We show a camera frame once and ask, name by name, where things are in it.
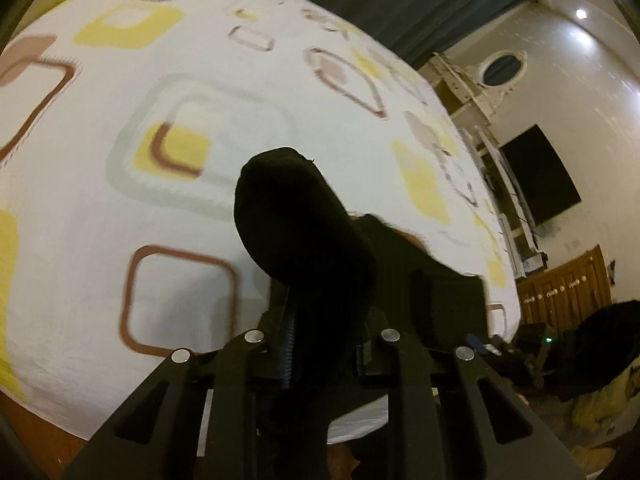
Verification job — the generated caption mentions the patterned white bed sheet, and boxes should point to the patterned white bed sheet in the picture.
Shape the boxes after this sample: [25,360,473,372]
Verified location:
[0,0,521,443]

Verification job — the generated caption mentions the black flat television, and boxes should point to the black flat television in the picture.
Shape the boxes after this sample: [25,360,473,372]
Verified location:
[500,124,583,226]

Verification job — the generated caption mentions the yellow cloth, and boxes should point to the yellow cloth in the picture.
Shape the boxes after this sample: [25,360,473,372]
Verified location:
[570,365,640,443]

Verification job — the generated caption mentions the white dressing table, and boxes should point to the white dressing table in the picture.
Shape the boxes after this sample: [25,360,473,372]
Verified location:
[420,52,501,126]

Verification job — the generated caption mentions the dark teal curtain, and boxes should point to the dark teal curtain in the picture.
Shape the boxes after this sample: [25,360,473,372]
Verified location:
[232,0,531,68]

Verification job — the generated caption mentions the white oval vanity mirror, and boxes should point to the white oval vanity mirror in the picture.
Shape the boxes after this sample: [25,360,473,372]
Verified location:
[470,50,528,96]

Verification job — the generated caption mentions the brown wooden cabinet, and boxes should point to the brown wooden cabinet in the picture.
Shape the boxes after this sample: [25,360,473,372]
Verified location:
[517,244,618,341]

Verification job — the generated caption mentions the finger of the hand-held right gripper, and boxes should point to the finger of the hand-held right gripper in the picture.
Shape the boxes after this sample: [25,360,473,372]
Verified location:
[467,332,506,361]

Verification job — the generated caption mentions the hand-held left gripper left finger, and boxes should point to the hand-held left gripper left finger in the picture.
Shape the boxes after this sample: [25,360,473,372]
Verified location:
[62,305,301,480]

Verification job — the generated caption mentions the black pants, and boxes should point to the black pants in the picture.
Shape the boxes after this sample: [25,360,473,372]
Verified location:
[234,147,493,480]

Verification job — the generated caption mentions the white television stand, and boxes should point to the white television stand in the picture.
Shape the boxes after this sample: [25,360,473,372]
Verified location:
[460,127,548,278]

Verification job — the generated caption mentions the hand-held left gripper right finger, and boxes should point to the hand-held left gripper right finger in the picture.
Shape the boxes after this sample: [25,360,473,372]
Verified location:
[356,329,587,480]

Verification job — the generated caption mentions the dark clothing pile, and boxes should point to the dark clothing pile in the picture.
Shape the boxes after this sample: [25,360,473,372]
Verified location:
[552,300,640,403]

